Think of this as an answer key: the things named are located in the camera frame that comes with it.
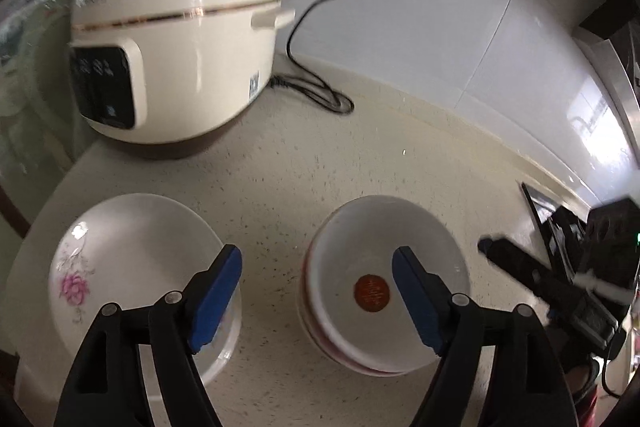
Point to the cream rice cooker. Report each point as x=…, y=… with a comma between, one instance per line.
x=200, y=57

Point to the glass door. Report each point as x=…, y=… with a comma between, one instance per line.
x=30, y=82

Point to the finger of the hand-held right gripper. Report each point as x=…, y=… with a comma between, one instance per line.
x=515, y=264

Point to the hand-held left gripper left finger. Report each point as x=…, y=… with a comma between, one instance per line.
x=215, y=302

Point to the red and white bowl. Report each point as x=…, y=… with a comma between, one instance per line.
x=360, y=247

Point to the black gas stove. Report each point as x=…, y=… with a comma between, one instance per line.
x=555, y=227

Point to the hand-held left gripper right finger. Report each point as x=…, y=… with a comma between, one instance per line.
x=417, y=302

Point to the stainless steel frame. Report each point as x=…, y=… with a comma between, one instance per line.
x=615, y=77

